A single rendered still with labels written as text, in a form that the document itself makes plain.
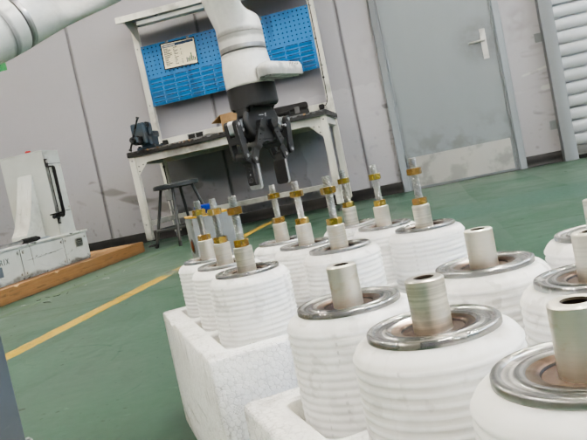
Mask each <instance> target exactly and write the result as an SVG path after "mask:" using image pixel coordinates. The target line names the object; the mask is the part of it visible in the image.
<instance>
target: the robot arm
mask: <svg viewBox="0 0 587 440"><path fill-rule="evenodd" d="M120 1H121V0H0V65H1V64H2V63H5V62H7V61H9V60H11V59H13V58H15V57H16V56H18V55H20V54H22V53H23V52H26V51H28V50H29V49H31V48H32V47H33V46H35V45H37V44H39V43H40V42H42V41H44V40H45V39H47V38H49V37H50V36H52V35H53V34H55V33H57V32H58V31H61V30H62V29H64V28H66V27H67V26H69V25H71V24H74V23H76V22H78V21H80V20H81V19H83V18H85V17H88V16H91V15H92V14H94V13H96V12H98V11H101V10H104V9H106V8H107V7H109V6H111V5H113V4H116V3H118V2H120ZM201 2H202V4H203V7H204V9H205V11H206V13H207V15H208V18H209V19H210V21H211V23H212V25H213V27H214V29H215V31H216V34H217V40H218V47H219V51H220V56H221V60H222V71H223V76H224V84H225V89H226V92H227V97H228V101H229V106H230V109H231V111H232V112H233V113H236V114H237V119H236V120H233V121H230V122H226V123H225V124H224V132H225V135H226V138H227V141H228V144H229V148H230V150H231V156H232V159H233V161H234V162H240V163H242V164H243V165H245V172H246V175H247V179H248V183H249V185H250V188H251V190H255V189H263V188H264V181H263V177H262V173H261V168H260V164H259V163H257V162H258V161H259V150H260V149H261V148H262V145H263V146H264V148H266V149H268V151H269V152H270V154H271V156H272V158H273V159H274V160H275V161H274V162H273V166H274V170H275V175H276V179H277V183H278V184H282V183H287V182H290V181H291V179H290V172H289V167H288V163H287V157H288V155H289V154H290V153H292V152H293V151H294V142H293V136H292V129H291V123H290V118H289V116H288V115H286V116H282V117H278V116H277V114H276V113H275V110H274V106H275V105H276V104H277V103H278V102H279V98H278V94H277V90H276V85H275V81H274V80H275V79H285V78H292V77H296V76H299V75H301V74H303V71H302V66H301V63H300V62H299V61H270V59H269V56H268V53H267V50H266V43H265V39H264V34H263V30H262V26H261V22H260V20H259V17H258V15H257V14H256V13H254V12H253V11H251V10H248V9H247V8H245V7H244V6H243V5H242V3H241V2H240V0H201ZM274 137H275V138H276V140H274ZM284 139H287V146H285V145H284V143H283V142H284ZM248 142H249V143H248ZM237 145H239V146H240V149H241V153H240V154H239V153H238V149H237ZM275 147H277V148H278V151H276V149H275ZM250 151H252V154H251V155H250Z"/></svg>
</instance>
